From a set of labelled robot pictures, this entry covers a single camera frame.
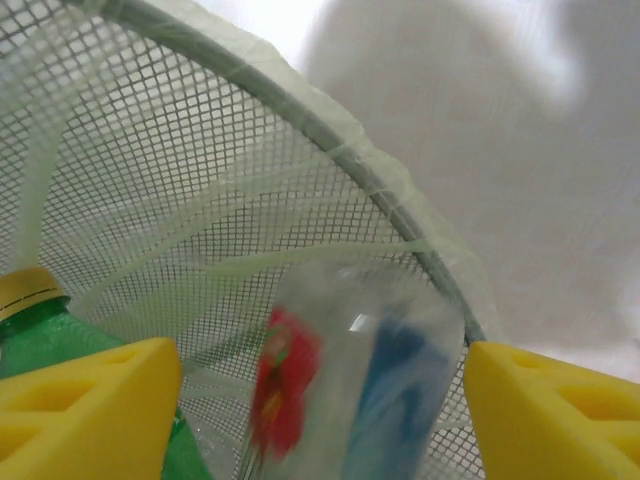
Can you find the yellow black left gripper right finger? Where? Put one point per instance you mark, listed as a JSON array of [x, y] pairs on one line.
[[560, 430]]

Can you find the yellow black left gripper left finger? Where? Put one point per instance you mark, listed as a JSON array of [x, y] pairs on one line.
[[75, 425]]

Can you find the green bottle yellow cap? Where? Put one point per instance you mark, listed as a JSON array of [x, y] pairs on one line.
[[45, 335]]

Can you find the blue white label bottle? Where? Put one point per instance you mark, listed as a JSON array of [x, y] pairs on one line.
[[360, 360]]

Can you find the translucent green bin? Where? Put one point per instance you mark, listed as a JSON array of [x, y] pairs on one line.
[[400, 195], [175, 150]]

